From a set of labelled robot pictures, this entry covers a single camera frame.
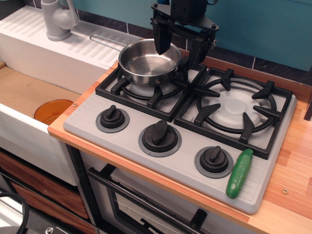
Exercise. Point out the black stove knob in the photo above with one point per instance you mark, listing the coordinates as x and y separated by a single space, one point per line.
112 120
214 162
160 139

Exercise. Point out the grey toy faucet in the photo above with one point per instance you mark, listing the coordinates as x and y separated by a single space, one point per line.
59 21

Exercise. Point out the white toy sink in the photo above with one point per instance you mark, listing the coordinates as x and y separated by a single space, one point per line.
35 70

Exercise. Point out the toy oven door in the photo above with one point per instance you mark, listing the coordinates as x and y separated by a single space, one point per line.
142 215

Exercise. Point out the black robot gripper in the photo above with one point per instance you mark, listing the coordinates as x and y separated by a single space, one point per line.
182 13

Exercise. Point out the grey toy stove top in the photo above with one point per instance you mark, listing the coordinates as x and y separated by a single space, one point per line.
179 166

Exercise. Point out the black right burner grate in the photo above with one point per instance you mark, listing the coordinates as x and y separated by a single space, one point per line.
237 111

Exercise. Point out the black burner grate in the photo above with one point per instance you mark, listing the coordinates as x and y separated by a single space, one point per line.
162 102
237 111

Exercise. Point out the wooden drawer front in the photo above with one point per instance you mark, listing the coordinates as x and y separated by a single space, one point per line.
46 193

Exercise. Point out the stainless steel pan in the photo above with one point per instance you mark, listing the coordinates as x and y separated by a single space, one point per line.
141 64

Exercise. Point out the green toy pickle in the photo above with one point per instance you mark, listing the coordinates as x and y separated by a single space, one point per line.
239 173

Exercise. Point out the black right stove knob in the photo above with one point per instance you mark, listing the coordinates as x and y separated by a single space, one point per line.
214 162

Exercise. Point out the black middle stove knob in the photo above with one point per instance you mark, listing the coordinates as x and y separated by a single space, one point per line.
160 139

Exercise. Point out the orange plastic plate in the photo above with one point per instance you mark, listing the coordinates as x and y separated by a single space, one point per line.
50 111

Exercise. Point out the black left stove knob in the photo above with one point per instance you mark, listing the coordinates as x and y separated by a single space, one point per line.
112 120

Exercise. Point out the black left burner grate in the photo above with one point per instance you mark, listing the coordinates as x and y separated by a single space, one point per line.
162 102

